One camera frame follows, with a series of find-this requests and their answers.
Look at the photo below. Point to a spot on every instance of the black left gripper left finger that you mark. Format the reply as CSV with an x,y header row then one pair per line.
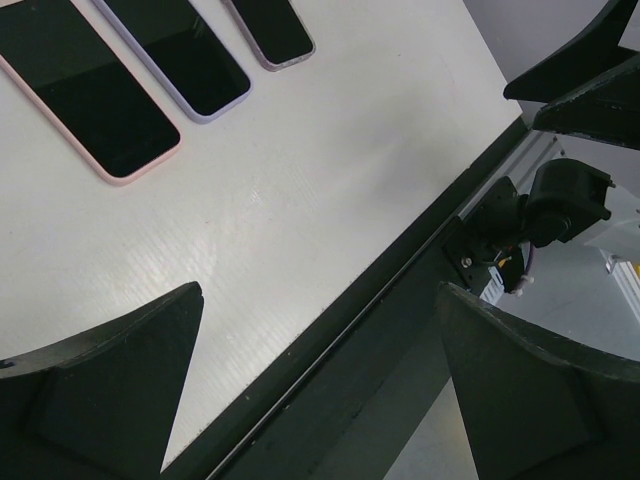
x,y
101,404

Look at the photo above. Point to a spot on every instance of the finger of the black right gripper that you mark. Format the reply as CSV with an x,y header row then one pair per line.
x,y
605,109
593,51

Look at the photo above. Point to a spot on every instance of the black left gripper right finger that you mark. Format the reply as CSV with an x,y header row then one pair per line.
x,y
535,404

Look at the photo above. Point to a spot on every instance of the pink phone case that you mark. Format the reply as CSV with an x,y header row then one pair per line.
x,y
100,145

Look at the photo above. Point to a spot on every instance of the lavender phone case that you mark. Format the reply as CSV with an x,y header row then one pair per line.
x,y
210,107

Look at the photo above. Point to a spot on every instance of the black phone white edge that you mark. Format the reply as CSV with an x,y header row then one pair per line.
x,y
195,60

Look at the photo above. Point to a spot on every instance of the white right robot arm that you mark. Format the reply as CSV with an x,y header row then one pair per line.
x,y
568,200

